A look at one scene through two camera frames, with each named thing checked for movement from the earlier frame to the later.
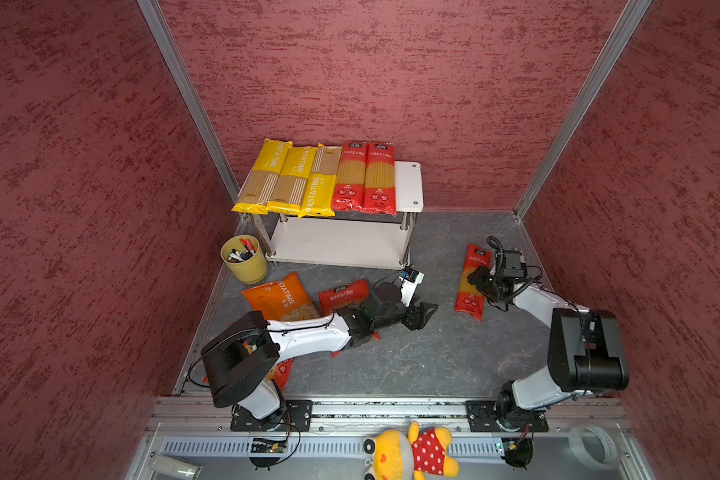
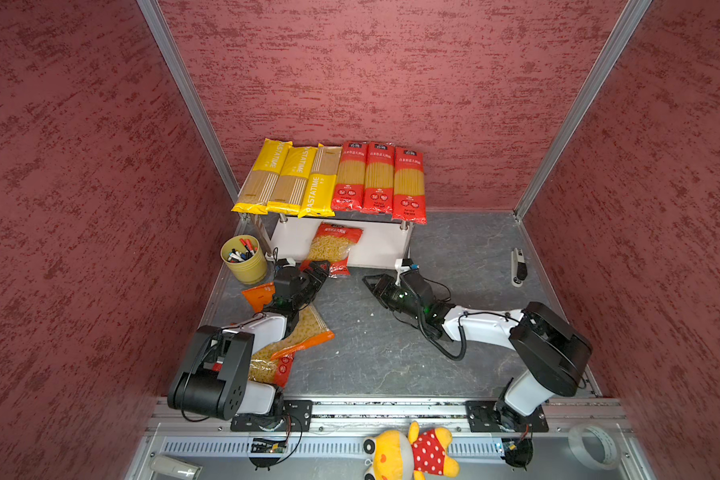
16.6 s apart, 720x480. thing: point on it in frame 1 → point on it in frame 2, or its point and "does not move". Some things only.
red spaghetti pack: (469, 298) → (408, 203)
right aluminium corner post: (627, 21) does not move
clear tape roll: (611, 452) does not move
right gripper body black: (487, 282) → (398, 301)
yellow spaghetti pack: (262, 177) does not move
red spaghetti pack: (380, 179) does not move
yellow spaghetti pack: (292, 184) does not move
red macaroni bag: (343, 295) → (332, 243)
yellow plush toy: (411, 456) does not move
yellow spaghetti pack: (319, 197) does not move
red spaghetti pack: (350, 192) does not move
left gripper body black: (396, 316) → (305, 293)
